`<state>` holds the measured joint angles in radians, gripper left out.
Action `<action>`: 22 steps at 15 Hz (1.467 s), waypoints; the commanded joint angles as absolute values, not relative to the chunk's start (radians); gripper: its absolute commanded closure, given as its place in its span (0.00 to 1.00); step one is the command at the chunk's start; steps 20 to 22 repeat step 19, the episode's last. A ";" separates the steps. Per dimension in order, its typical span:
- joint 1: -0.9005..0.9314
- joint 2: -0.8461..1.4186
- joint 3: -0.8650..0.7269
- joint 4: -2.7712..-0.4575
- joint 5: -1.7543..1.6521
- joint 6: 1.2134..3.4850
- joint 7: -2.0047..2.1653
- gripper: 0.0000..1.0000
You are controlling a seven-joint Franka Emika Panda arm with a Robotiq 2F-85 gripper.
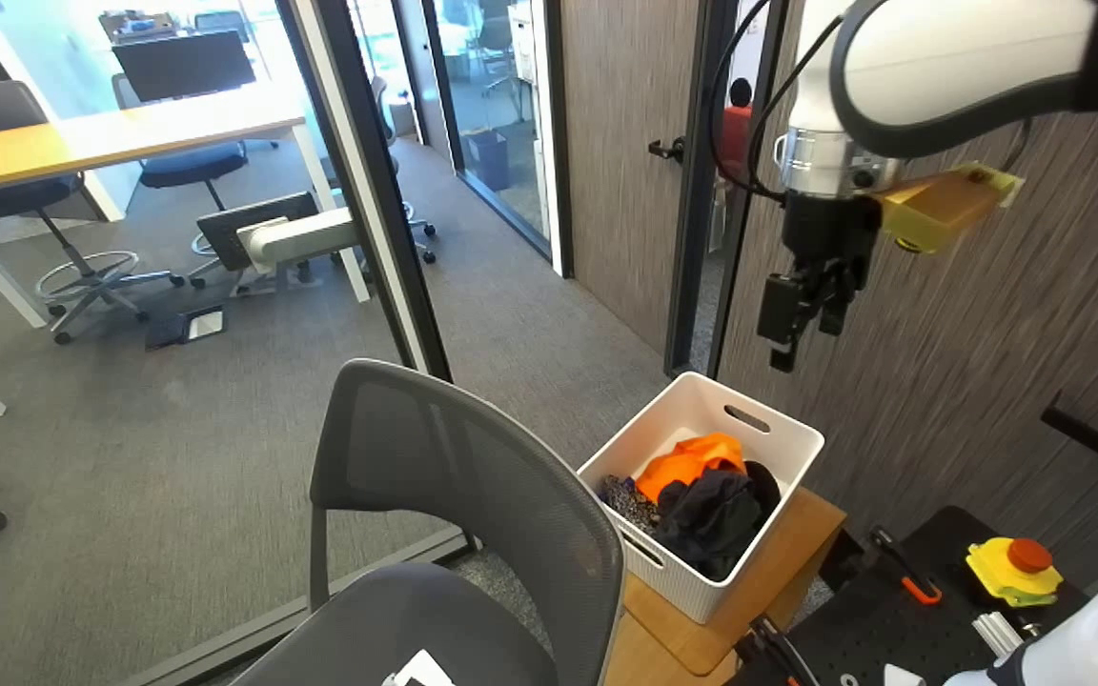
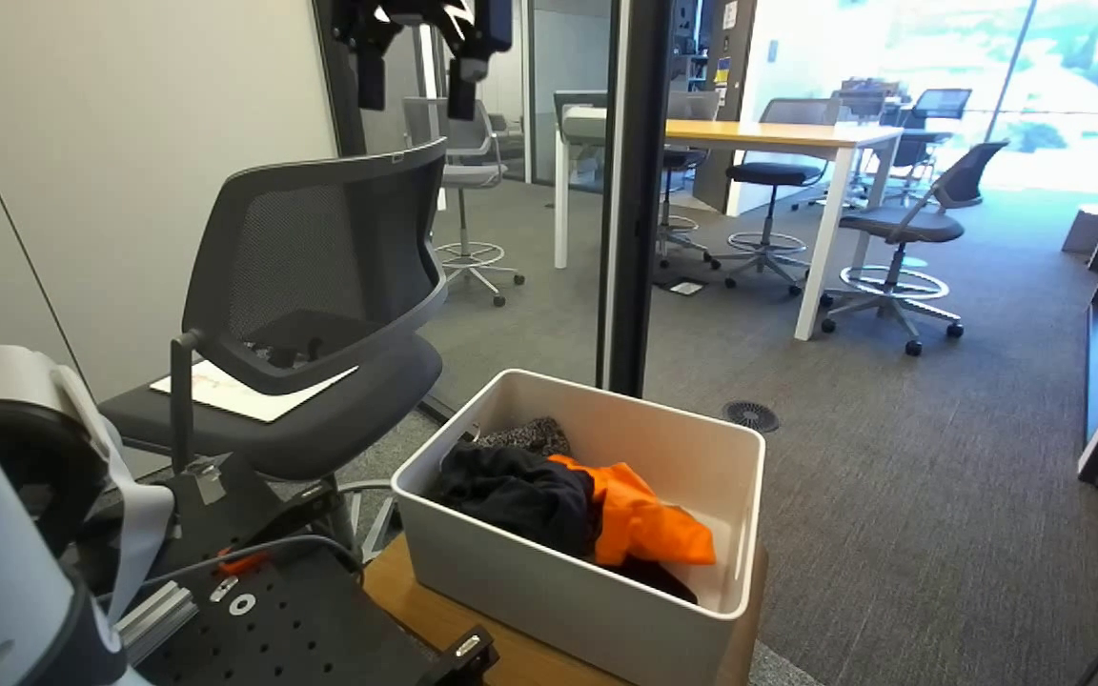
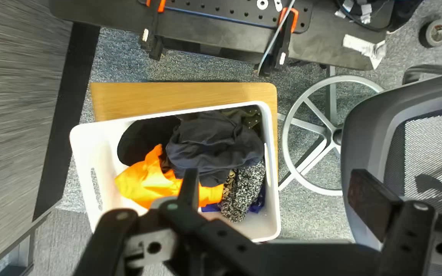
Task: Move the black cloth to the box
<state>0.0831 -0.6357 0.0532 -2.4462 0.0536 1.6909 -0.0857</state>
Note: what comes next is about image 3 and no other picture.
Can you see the white plastic storage box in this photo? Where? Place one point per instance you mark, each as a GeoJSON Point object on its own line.
{"type": "Point", "coordinates": [94, 150]}

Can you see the orange cloth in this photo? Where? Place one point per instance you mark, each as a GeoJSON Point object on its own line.
{"type": "Point", "coordinates": [145, 181]}

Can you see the small wooden stool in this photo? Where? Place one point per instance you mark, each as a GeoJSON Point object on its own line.
{"type": "Point", "coordinates": [122, 100]}

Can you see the grey mesh office chair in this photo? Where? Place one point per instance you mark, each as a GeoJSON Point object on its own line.
{"type": "Point", "coordinates": [396, 135]}

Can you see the black cloth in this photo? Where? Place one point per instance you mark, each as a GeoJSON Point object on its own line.
{"type": "Point", "coordinates": [214, 144]}
{"type": "Point", "coordinates": [143, 135]}

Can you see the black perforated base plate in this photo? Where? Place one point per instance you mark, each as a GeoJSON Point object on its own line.
{"type": "Point", "coordinates": [332, 32]}

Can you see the black cloth in box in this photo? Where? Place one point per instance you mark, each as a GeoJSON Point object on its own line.
{"type": "Point", "coordinates": [143, 135]}

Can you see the orange handled clamp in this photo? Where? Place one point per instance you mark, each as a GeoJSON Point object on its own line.
{"type": "Point", "coordinates": [277, 51]}

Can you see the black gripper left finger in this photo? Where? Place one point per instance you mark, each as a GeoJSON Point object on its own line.
{"type": "Point", "coordinates": [175, 235]}

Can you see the dark patterned cloth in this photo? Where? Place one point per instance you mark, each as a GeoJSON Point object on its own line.
{"type": "Point", "coordinates": [243, 192]}

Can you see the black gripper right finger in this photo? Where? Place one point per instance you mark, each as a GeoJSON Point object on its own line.
{"type": "Point", "coordinates": [410, 230]}

